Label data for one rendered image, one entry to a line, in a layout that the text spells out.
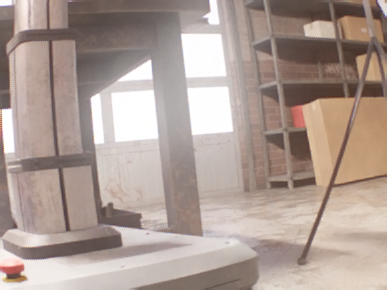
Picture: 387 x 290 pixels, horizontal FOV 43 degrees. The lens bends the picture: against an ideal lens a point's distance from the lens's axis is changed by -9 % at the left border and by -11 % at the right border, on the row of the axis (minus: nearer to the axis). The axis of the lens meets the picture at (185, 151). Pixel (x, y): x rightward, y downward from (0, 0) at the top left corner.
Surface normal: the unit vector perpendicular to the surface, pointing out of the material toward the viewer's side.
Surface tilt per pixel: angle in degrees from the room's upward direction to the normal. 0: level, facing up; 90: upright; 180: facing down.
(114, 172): 90
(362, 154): 82
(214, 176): 90
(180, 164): 90
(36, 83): 90
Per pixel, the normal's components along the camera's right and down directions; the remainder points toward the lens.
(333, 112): 0.37, -0.20
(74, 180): 0.56, -0.07
